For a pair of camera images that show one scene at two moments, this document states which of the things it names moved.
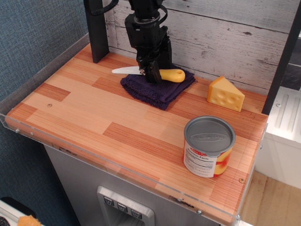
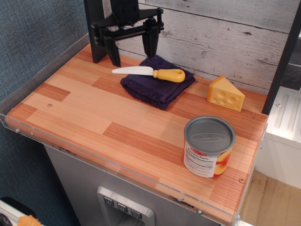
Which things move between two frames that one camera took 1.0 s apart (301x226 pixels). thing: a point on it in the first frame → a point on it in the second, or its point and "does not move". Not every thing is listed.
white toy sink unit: (279, 156) does not move
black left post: (97, 30) does not move
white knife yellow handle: (169, 75) does not move
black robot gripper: (150, 37) → (127, 19)
